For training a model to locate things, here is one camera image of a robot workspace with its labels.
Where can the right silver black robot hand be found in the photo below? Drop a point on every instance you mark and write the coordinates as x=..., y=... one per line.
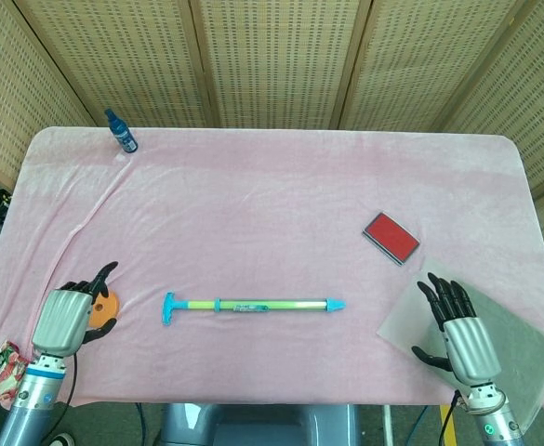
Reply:
x=469, y=346

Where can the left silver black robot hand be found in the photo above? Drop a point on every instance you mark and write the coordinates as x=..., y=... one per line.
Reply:
x=62, y=320

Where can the green water pump toy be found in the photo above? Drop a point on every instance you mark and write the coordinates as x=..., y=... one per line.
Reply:
x=276, y=305

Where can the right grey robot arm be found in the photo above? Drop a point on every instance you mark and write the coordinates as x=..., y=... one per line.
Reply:
x=497, y=425

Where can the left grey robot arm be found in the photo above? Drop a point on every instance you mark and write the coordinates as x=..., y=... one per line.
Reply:
x=32, y=399

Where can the orange round disc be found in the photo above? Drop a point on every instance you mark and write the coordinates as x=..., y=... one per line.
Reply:
x=106, y=306

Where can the translucent grey plastic sheet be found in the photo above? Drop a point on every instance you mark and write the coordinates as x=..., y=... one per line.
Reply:
x=518, y=339

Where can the red green snack pouch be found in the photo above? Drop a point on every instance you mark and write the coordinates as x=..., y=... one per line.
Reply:
x=4, y=369

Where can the white table leg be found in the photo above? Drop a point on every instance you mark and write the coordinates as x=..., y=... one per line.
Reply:
x=387, y=425

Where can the black white shoe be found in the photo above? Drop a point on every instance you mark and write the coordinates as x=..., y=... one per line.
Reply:
x=62, y=440

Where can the red ink stamp pad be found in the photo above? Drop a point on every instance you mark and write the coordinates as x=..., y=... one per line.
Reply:
x=392, y=236

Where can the blue spray bottle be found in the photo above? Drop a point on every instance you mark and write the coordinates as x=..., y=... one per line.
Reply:
x=123, y=135

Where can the grey blue robot torso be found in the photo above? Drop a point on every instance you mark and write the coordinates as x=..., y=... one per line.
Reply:
x=257, y=427

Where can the pink plush table cloth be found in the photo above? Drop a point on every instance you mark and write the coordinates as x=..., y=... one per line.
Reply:
x=262, y=209

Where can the woven bamboo screen panel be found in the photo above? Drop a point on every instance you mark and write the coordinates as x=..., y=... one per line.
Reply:
x=11, y=93
x=532, y=116
x=113, y=56
x=281, y=60
x=439, y=60

